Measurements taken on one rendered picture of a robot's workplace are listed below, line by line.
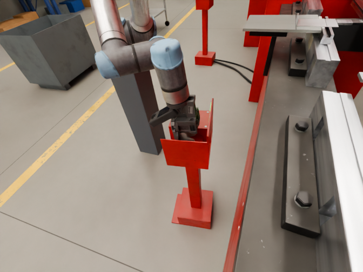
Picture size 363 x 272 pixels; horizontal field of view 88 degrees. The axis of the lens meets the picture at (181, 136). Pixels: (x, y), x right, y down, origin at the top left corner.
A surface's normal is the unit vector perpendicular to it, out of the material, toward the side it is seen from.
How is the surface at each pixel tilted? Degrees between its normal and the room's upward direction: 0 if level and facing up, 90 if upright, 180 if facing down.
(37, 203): 0
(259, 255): 0
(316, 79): 90
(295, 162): 0
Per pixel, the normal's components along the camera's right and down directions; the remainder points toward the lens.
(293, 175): -0.10, -0.69
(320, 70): -0.37, 0.69
